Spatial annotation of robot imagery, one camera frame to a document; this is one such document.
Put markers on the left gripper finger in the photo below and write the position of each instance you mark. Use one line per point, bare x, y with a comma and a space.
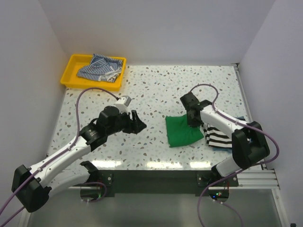
134, 117
136, 126

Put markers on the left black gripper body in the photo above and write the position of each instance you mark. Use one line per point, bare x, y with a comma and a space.
123, 123

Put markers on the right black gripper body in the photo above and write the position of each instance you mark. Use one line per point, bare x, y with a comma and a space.
193, 122

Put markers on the green tank top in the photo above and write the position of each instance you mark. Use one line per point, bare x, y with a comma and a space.
179, 134

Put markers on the blue striped tank top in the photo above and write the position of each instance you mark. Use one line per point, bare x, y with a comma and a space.
101, 69

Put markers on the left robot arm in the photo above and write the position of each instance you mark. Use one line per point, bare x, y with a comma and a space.
31, 185

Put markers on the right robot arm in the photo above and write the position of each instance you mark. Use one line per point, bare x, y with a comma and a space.
249, 145

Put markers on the black white striped tank top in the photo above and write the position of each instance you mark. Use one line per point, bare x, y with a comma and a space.
215, 138

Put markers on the yellow plastic tray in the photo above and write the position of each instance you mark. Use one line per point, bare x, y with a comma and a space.
77, 61

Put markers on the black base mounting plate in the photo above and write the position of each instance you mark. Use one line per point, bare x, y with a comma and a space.
112, 182

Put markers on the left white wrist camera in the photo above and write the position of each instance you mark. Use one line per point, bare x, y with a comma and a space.
122, 104

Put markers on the aluminium frame rail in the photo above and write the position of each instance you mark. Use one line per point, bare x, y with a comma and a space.
258, 179

